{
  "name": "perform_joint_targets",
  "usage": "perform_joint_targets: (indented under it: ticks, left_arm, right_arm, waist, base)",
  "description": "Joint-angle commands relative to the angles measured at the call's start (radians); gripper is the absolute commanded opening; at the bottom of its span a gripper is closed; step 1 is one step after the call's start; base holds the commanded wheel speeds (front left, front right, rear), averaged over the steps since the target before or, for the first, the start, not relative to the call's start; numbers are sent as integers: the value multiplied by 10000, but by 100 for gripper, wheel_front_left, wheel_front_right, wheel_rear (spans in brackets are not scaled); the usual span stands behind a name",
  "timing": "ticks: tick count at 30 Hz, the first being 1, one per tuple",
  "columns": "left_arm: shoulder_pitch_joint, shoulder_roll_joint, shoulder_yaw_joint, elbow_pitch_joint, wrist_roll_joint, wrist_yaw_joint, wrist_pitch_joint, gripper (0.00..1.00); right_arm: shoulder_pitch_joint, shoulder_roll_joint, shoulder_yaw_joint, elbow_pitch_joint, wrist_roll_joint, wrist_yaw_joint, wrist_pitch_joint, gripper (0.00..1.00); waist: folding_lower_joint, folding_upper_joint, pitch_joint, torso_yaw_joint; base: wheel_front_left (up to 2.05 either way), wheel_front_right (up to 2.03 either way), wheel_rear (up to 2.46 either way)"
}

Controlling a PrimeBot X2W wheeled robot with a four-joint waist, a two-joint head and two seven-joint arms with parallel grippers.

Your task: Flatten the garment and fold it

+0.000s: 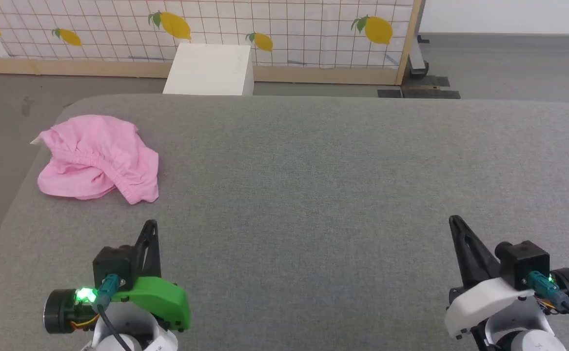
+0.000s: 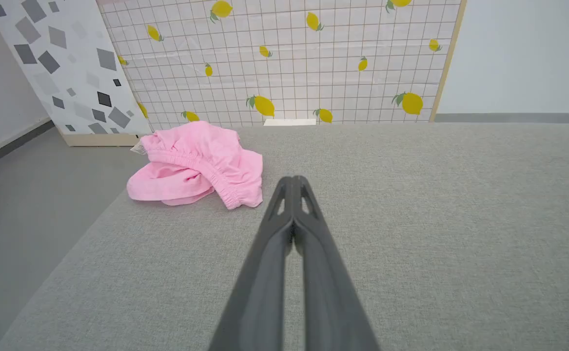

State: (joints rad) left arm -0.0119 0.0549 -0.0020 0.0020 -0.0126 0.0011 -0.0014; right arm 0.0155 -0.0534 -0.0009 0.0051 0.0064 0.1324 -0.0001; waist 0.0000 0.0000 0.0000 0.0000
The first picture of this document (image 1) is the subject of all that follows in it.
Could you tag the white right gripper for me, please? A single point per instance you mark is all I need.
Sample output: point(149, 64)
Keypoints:
point(484, 304)

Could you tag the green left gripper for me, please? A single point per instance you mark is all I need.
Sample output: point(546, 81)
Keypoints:
point(160, 300)

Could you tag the pink shorts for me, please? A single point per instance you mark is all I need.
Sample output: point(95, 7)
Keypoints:
point(99, 156)

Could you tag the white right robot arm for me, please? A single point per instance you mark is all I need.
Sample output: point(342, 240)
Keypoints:
point(518, 334)

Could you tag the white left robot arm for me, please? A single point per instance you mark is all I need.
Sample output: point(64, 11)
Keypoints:
point(123, 326)

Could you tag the white paper label band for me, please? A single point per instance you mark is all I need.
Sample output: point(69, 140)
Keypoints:
point(162, 342)

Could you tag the large black floor mat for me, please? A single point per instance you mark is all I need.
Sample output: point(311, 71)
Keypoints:
point(430, 90)

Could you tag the small black floor mat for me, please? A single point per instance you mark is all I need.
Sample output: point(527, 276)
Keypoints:
point(389, 93)

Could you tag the white box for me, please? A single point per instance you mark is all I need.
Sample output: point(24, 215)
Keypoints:
point(208, 70)

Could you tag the grey metal leg with caster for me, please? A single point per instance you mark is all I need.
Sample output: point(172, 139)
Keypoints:
point(418, 61)

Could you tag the lemon print partition screen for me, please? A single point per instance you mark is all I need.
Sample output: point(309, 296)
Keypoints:
point(284, 24)

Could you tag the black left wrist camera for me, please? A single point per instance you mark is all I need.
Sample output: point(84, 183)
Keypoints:
point(114, 265)

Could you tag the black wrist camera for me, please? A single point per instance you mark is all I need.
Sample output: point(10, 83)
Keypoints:
point(523, 263)
point(114, 265)

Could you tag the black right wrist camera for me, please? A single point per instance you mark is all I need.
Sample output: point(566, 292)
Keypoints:
point(523, 263)

